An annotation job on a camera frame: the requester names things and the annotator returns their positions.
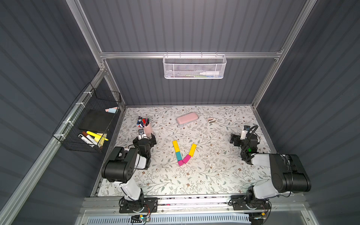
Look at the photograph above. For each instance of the pink pencil case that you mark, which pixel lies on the pink pencil case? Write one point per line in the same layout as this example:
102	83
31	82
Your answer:
185	119

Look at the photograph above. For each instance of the black notebook in basket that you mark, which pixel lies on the black notebook in basket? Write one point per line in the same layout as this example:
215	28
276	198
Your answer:
96	121

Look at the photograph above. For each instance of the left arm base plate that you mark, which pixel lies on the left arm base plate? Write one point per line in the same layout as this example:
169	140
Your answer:
146	205

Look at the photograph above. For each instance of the white marker in black basket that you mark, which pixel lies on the white marker in black basket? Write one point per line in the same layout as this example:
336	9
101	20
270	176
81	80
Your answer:
86	140

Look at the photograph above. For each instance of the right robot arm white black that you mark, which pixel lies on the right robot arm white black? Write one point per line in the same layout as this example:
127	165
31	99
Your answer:
287	174

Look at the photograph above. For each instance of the yellow highlighter in basket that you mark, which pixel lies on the yellow highlighter in basket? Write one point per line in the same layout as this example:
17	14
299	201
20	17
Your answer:
98	136

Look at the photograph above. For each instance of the black wire mesh basket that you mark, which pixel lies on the black wire mesh basket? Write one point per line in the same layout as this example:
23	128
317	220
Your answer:
91	98

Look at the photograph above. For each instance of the pink pen cup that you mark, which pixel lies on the pink pen cup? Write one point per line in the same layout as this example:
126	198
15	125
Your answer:
147	130

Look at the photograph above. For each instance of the small green circuit board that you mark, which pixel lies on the small green circuit board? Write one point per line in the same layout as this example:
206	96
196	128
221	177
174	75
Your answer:
139	219

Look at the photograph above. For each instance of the white wire mesh basket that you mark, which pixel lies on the white wire mesh basket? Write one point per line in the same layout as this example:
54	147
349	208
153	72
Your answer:
189	66

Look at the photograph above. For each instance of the pens in pink cup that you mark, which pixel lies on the pens in pink cup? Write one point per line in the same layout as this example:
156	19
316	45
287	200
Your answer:
142	122

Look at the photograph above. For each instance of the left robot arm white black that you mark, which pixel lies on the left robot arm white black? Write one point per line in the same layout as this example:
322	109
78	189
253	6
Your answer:
122	163

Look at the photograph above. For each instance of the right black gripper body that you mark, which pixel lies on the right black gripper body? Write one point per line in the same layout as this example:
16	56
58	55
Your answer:
238	140

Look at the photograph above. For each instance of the magenta rectangular block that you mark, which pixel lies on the magenta rectangular block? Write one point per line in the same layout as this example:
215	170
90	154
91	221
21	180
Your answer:
186	159

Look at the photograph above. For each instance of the teal rectangular block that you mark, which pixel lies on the teal rectangular block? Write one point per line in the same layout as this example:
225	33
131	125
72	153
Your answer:
178	156

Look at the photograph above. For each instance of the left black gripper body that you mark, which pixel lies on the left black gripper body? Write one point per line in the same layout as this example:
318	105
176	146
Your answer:
149	140

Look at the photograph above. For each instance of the small magenta cube block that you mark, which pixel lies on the small magenta cube block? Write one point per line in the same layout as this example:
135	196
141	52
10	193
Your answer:
180	162

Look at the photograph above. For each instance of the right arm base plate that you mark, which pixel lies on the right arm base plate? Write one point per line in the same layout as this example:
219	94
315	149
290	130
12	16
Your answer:
243	202

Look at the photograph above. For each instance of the yellow long block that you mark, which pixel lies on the yellow long block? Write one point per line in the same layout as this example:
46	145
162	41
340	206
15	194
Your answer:
192	150
176	146

